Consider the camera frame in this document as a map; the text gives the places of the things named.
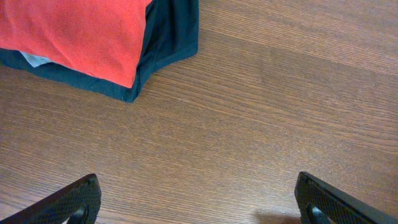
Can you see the folded light blue shirt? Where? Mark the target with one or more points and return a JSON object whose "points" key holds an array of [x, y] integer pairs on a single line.
{"points": [[35, 60]]}

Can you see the folded red soccer shirt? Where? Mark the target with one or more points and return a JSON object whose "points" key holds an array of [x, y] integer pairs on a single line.
{"points": [[100, 38]]}

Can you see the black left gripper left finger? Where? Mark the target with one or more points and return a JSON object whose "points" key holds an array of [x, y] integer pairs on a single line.
{"points": [[77, 203]]}

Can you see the folded navy blue shirt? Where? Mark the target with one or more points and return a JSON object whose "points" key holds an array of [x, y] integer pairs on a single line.
{"points": [[171, 35]]}

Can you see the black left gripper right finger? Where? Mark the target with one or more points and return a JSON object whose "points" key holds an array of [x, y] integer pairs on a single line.
{"points": [[320, 202]]}

